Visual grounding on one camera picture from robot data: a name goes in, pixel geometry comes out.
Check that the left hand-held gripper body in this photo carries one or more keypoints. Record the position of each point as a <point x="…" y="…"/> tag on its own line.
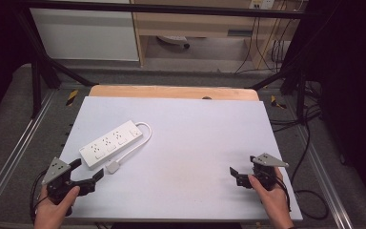
<point x="56" y="169"/>

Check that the person's right hand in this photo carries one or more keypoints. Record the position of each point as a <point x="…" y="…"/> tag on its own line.
<point x="274" y="203"/>

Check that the white chair base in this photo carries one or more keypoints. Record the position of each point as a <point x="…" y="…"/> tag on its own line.
<point x="171" y="39"/>

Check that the white plug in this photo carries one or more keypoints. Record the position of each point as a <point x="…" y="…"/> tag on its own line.
<point x="112" y="167"/>

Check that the black metal stand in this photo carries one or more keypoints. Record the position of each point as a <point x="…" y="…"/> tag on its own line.
<point x="36" y="89"/>
<point x="301" y="92"/>

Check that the white power strip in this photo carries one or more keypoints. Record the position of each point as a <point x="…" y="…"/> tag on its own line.
<point x="111" y="143"/>

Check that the aluminium rail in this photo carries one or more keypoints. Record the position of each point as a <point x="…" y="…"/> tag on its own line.
<point x="16" y="152"/>
<point x="327" y="191"/>

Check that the person's left hand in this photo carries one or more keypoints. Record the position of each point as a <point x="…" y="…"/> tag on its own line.
<point x="50" y="211"/>

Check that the black frame crossbar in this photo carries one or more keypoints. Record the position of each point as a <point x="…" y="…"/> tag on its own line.
<point x="171" y="8"/>

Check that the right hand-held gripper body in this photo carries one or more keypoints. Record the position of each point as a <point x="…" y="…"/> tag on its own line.
<point x="267" y="173"/>

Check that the wooden table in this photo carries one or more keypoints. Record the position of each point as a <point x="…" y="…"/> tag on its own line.
<point x="155" y="92"/>

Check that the wooden desk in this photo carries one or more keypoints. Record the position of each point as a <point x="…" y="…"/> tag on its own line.
<point x="187" y="25"/>

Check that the white cabinet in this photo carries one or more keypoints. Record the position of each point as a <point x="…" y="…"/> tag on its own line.
<point x="85" y="35"/>

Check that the white wall socket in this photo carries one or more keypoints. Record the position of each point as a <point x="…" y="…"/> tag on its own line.
<point x="260" y="4"/>

